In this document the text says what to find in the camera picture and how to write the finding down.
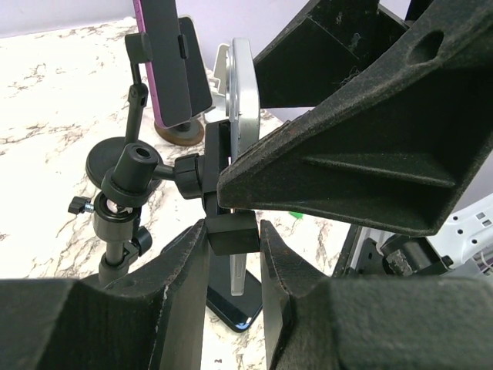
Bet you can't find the purple phone on round stand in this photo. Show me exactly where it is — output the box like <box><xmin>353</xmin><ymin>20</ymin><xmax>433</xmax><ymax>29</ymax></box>
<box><xmin>133</xmin><ymin>0</ymin><xmax>192</xmax><ymax>129</ymax></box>

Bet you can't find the black tripod phone stand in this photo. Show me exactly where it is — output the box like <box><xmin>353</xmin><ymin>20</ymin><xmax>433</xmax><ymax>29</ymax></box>
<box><xmin>67</xmin><ymin>121</ymin><xmax>261</xmax><ymax>290</ymax></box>

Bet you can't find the black round base phone stand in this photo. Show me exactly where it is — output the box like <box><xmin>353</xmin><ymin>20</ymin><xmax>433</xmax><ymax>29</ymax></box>
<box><xmin>86</xmin><ymin>32</ymin><xmax>163</xmax><ymax>188</ymax></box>

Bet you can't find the silver phone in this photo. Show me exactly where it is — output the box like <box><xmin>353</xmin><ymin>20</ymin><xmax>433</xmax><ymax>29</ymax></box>
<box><xmin>226</xmin><ymin>37</ymin><xmax>263</xmax><ymax>298</ymax></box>

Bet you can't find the black phone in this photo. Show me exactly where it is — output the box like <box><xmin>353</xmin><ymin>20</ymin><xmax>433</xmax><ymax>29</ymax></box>
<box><xmin>161</xmin><ymin>227</ymin><xmax>265</xmax><ymax>333</ymax></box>

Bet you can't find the green cap marker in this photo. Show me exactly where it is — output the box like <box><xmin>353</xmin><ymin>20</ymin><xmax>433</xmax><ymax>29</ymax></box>
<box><xmin>288</xmin><ymin>211</ymin><xmax>307</xmax><ymax>220</ymax></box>

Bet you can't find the dark phone on brown stand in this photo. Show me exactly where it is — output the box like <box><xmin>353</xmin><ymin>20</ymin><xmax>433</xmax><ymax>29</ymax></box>
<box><xmin>179</xmin><ymin>16</ymin><xmax>213</xmax><ymax>116</ymax></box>

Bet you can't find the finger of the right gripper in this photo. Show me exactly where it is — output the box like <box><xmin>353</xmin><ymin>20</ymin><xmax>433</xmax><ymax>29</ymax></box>
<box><xmin>254</xmin><ymin>0</ymin><xmax>409</xmax><ymax>109</ymax></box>
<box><xmin>217</xmin><ymin>1</ymin><xmax>492</xmax><ymax>236</ymax></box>

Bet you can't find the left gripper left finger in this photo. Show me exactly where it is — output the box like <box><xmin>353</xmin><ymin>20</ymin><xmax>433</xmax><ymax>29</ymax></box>
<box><xmin>1</xmin><ymin>221</ymin><xmax>209</xmax><ymax>369</ymax></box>

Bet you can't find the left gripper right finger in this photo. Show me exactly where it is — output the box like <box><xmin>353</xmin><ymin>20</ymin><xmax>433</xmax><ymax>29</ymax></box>
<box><xmin>260</xmin><ymin>221</ymin><xmax>492</xmax><ymax>369</ymax></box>

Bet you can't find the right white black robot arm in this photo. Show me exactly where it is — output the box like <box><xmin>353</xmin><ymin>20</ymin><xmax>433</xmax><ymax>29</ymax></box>
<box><xmin>217</xmin><ymin>1</ymin><xmax>492</xmax><ymax>267</ymax></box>

